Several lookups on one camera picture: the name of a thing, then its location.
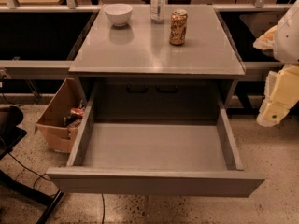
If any clear plastic water bottle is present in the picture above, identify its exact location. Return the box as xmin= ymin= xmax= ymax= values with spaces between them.
xmin=150 ymin=0 xmax=166 ymax=23

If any cardboard box on floor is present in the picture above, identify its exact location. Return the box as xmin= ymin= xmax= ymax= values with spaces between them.
xmin=36 ymin=78 xmax=85 ymax=153

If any open grey top drawer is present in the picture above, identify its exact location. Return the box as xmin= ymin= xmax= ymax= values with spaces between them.
xmin=48 ymin=83 xmax=264 ymax=197

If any orange soda can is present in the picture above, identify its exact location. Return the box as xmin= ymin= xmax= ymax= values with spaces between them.
xmin=169 ymin=9 xmax=188 ymax=46

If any black drawer handle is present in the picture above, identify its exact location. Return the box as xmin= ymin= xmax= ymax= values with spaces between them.
xmin=156 ymin=85 xmax=178 ymax=93
xmin=126 ymin=84 xmax=148 ymax=93

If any white ceramic bowl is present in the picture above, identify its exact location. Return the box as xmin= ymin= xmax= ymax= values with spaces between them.
xmin=105 ymin=4 xmax=133 ymax=26

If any black drawer handle right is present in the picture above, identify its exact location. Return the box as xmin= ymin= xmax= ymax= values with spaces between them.
xmin=156 ymin=85 xmax=178 ymax=93

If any black chair base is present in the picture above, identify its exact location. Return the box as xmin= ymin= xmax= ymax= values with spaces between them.
xmin=0 ymin=105 xmax=57 ymax=224

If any red snack package in box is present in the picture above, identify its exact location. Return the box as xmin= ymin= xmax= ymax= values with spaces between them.
xmin=70 ymin=108 xmax=84 ymax=119

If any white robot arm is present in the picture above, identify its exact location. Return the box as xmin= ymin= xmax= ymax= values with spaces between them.
xmin=253 ymin=1 xmax=299 ymax=127

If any black floor cable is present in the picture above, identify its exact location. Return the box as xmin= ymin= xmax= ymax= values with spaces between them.
xmin=100 ymin=193 xmax=107 ymax=224

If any grey cabinet with top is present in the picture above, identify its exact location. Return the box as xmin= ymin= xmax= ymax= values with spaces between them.
xmin=70 ymin=5 xmax=244 ymax=120

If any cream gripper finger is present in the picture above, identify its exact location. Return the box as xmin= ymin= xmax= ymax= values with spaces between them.
xmin=253 ymin=26 xmax=277 ymax=50
xmin=256 ymin=65 xmax=299 ymax=127

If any black drawer handle left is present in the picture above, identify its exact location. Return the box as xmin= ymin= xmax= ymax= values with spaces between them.
xmin=126 ymin=84 xmax=148 ymax=93

